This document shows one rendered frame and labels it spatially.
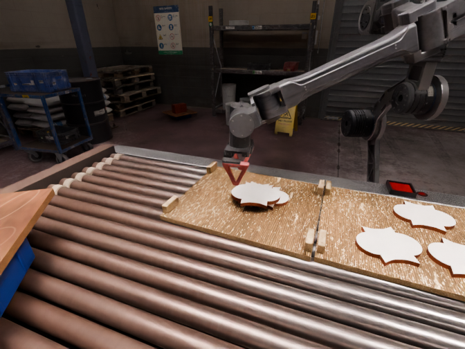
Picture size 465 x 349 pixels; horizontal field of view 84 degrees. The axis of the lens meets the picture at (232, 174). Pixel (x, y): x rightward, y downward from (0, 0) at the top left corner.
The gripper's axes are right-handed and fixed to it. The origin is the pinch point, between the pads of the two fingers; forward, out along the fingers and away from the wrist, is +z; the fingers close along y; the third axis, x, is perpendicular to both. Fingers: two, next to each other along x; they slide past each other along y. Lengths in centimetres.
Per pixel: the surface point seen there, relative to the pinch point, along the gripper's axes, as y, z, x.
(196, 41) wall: -512, -32, -171
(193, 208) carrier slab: 5.9, 9.6, -11.9
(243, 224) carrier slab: 10.2, 9.2, 3.4
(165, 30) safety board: -524, -51, -242
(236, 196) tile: 2.6, 5.7, 0.2
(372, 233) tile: 9.9, 7.2, 35.1
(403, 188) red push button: -19, 9, 53
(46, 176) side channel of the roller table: -2, 10, -68
